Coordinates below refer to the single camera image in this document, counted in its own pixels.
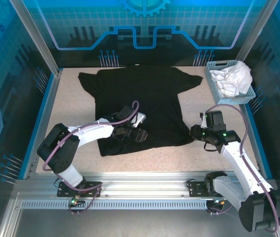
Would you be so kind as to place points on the white crumpled cloth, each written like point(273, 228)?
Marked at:
point(236, 79)

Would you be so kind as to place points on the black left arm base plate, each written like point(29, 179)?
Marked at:
point(92, 190)

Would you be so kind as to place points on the aluminium frame post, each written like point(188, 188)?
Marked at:
point(40, 37)
point(253, 29)

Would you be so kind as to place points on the black floral print t-shirt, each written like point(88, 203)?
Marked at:
point(142, 93)

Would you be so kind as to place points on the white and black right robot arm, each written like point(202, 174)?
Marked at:
point(236, 160)

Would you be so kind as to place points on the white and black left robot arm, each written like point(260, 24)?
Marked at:
point(92, 133)

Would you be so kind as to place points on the light blue perforated basket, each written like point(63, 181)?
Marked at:
point(231, 101)

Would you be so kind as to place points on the aluminium table rail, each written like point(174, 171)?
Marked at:
point(142, 182)

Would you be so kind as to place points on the blue table edge trim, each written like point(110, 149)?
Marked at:
point(250, 118)
point(36, 118)

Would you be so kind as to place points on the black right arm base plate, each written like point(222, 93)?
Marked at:
point(196, 188)

